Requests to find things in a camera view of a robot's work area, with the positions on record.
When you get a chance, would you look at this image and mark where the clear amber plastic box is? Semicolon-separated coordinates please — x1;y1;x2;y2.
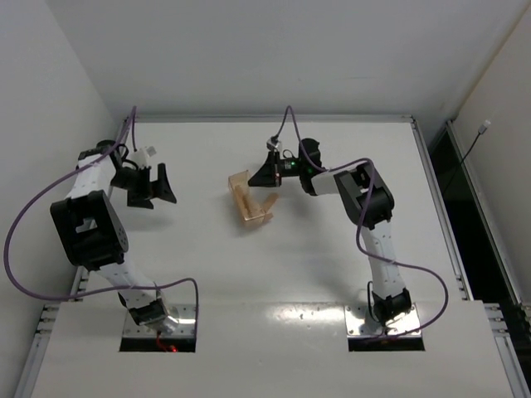
228;170;273;228

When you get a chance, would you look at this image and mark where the wood block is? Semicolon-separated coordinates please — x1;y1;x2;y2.
262;193;279;213

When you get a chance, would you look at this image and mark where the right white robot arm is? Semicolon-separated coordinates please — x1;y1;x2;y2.
248;138;412;325

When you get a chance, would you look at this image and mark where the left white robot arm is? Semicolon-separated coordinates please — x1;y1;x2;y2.
50;148;178;332

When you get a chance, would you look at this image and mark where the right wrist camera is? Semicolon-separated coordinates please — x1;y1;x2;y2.
266;136;282;153

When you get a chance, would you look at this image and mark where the aluminium table frame rail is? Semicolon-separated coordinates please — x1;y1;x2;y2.
136;114;415;124

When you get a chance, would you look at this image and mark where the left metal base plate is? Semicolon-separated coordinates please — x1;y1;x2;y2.
122;304;197;340

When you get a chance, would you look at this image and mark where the metal base plate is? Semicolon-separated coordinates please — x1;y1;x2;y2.
343;304;421;339
122;304;197;340

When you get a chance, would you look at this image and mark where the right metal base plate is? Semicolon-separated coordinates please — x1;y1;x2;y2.
343;304;421;339

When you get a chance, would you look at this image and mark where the black cable white plug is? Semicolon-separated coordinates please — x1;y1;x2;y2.
431;119;491;198

